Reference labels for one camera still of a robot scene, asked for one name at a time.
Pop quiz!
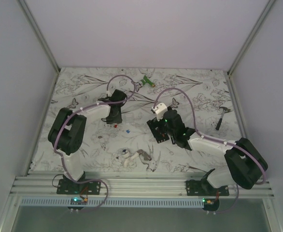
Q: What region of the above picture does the clear plastic fuse box cover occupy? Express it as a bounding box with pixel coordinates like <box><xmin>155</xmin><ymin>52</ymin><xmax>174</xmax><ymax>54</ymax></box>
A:
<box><xmin>124</xmin><ymin>113</ymin><xmax>134</xmax><ymax>123</ymax></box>

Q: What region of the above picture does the black fuse box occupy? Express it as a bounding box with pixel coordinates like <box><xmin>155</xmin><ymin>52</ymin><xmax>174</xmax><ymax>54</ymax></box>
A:
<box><xmin>147</xmin><ymin>117</ymin><xmax>170</xmax><ymax>144</ymax></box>

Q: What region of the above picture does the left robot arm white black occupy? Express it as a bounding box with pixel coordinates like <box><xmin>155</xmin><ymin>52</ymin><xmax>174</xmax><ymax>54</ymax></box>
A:
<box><xmin>48</xmin><ymin>90</ymin><xmax>127</xmax><ymax>194</ymax></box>

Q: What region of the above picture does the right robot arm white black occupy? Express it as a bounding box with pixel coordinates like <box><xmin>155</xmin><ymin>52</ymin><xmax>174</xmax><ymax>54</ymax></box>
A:
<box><xmin>163</xmin><ymin>109</ymin><xmax>268</xmax><ymax>196</ymax></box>

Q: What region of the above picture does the floral printed table mat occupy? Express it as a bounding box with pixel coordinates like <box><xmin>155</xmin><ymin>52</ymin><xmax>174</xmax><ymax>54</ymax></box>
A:
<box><xmin>30</xmin><ymin>68</ymin><xmax>241</xmax><ymax>173</ymax></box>

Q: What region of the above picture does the white pipe fitting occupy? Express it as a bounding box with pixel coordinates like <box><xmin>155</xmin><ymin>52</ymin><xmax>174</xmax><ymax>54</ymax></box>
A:
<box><xmin>118</xmin><ymin>148</ymin><xmax>139</xmax><ymax>168</ymax></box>

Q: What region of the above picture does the green spray nozzle toy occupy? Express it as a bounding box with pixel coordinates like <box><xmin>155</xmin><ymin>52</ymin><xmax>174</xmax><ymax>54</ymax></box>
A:
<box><xmin>137</xmin><ymin>75</ymin><xmax>155</xmax><ymax>87</ymax></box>

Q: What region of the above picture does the small grey hammer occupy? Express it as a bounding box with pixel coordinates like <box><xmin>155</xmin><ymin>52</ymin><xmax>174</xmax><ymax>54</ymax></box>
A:
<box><xmin>215</xmin><ymin>106</ymin><xmax>231</xmax><ymax>131</ymax></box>

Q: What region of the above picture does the right small circuit board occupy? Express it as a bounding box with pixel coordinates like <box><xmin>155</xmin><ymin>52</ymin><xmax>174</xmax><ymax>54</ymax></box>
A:
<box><xmin>202</xmin><ymin>198</ymin><xmax>219</xmax><ymax>205</ymax></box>

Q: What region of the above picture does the small circuit board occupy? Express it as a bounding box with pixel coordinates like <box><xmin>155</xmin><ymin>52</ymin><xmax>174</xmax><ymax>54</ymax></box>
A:
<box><xmin>202</xmin><ymin>198</ymin><xmax>219</xmax><ymax>205</ymax></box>
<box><xmin>70</xmin><ymin>197</ymin><xmax>88</xmax><ymax>205</ymax></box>

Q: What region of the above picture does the left small circuit board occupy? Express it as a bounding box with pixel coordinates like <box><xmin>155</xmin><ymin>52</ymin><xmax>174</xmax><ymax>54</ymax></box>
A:
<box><xmin>70</xmin><ymin>197</ymin><xmax>88</xmax><ymax>205</ymax></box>

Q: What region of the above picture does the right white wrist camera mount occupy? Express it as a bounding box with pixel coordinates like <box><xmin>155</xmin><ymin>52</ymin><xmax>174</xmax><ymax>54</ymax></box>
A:
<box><xmin>151</xmin><ymin>103</ymin><xmax>168</xmax><ymax>121</ymax></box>

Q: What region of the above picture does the grey metal bracket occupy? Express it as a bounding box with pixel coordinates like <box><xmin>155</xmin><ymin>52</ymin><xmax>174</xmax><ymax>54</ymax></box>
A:
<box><xmin>137</xmin><ymin>149</ymin><xmax>152</xmax><ymax>164</ymax></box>

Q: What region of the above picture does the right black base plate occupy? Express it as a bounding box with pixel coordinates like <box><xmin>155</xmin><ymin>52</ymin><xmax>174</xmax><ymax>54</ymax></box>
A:
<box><xmin>185</xmin><ymin>179</ymin><xmax>229</xmax><ymax>197</ymax></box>

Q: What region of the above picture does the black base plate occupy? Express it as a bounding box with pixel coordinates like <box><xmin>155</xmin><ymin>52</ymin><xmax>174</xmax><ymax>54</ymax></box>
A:
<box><xmin>56</xmin><ymin>175</ymin><xmax>101</xmax><ymax>195</ymax></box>
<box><xmin>185</xmin><ymin>179</ymin><xmax>229</xmax><ymax>197</ymax></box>

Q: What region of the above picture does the aluminium rail frame front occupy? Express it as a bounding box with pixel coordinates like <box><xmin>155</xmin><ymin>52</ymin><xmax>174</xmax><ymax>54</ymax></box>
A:
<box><xmin>10</xmin><ymin>170</ymin><xmax>275</xmax><ymax>198</ymax></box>

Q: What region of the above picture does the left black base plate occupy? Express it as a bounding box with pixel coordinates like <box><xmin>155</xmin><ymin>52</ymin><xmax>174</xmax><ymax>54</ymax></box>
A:
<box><xmin>56</xmin><ymin>175</ymin><xmax>101</xmax><ymax>195</ymax></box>

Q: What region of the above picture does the perforated grey cable duct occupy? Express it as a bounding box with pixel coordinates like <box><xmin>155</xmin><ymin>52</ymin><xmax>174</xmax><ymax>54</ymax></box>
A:
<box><xmin>20</xmin><ymin>197</ymin><xmax>204</xmax><ymax>208</ymax></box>

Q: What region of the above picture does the left aluminium corner post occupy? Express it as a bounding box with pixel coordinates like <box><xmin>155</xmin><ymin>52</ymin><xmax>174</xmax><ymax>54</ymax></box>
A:
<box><xmin>17</xmin><ymin>0</ymin><xmax>61</xmax><ymax>73</ymax></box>

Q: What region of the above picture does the aluminium corner post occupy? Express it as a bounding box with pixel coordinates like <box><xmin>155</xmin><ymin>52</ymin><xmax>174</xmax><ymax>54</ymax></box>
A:
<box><xmin>17</xmin><ymin>0</ymin><xmax>61</xmax><ymax>73</ymax></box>
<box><xmin>227</xmin><ymin>0</ymin><xmax>276</xmax><ymax>76</ymax></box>

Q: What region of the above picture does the right aluminium corner post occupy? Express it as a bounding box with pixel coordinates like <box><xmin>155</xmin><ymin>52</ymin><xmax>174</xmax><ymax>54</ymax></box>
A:
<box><xmin>227</xmin><ymin>0</ymin><xmax>276</xmax><ymax>76</ymax></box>

